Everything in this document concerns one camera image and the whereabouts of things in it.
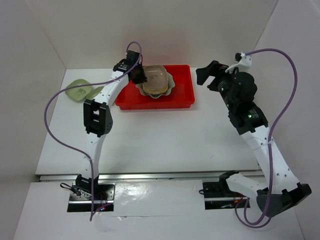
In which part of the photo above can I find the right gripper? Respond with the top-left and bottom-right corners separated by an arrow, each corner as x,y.
195,60 -> 244,110

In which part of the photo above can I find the brown square plate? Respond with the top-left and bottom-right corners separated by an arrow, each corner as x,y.
142,65 -> 168,87

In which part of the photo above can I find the large green scalloped bowl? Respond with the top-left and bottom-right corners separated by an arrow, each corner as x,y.
135,72 -> 176,99

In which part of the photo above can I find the green square plate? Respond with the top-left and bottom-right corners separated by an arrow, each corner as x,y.
65,78 -> 93,102
86,86 -> 104,100

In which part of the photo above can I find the yellow square plate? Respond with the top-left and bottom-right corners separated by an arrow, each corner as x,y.
142,84 -> 168,95

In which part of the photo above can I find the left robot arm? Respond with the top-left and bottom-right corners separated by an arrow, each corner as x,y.
75,50 -> 147,200

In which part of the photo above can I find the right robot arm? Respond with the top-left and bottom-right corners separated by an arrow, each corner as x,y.
196,60 -> 312,218

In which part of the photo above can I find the red plastic bin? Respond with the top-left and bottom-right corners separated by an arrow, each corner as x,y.
115,65 -> 195,110

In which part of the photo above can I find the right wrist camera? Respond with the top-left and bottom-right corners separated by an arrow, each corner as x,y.
225,52 -> 252,74

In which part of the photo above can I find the front aluminium rail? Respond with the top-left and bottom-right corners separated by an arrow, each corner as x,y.
37,169 -> 271,182

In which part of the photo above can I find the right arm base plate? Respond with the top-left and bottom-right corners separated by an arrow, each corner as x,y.
198,182 -> 247,210

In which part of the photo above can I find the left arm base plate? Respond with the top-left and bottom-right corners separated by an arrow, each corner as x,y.
66,183 -> 116,213

